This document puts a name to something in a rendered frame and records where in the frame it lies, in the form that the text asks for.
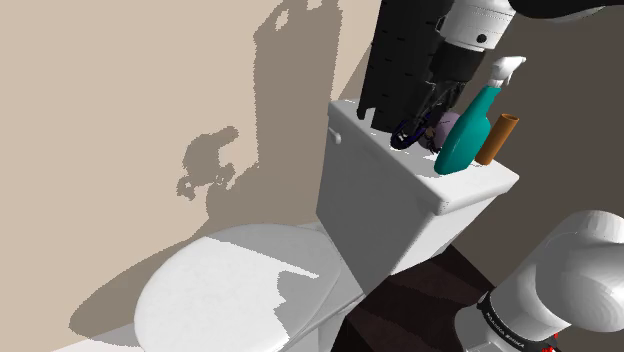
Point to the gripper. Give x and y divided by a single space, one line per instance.
454 63

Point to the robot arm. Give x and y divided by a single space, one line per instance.
575 273

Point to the purple round object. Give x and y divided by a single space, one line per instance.
444 128

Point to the teal spray bottle white trigger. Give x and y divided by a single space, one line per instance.
465 134

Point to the dark blue looped object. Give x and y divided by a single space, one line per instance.
400 135

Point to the black tall perforated container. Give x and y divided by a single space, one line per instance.
397 58

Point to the brown cardboard tube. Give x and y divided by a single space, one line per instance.
497 139

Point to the white toilet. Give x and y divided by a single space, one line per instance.
370 204

